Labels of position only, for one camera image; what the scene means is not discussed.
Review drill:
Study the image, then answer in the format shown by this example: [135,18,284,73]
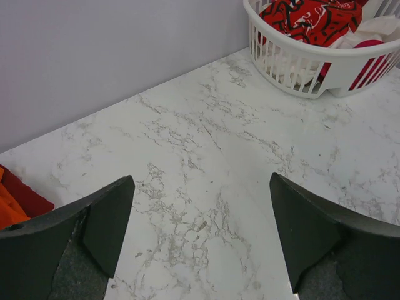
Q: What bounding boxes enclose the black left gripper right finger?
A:
[269,172,399,299]

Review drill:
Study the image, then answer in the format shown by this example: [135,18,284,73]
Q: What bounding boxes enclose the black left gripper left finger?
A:
[1,176,135,299]

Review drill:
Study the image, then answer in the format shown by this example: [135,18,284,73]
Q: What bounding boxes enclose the white t shirt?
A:
[256,16,399,98]

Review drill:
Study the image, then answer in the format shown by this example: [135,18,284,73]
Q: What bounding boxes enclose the orange folded shirt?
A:
[0,183,30,229]

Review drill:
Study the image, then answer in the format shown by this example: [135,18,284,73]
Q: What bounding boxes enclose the white plastic laundry basket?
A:
[243,1,399,99]

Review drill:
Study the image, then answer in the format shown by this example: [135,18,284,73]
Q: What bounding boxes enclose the magenta crumpled shirt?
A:
[318,51,395,96]

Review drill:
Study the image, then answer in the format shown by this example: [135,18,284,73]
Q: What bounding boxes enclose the red black patterned shirt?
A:
[259,0,363,48]

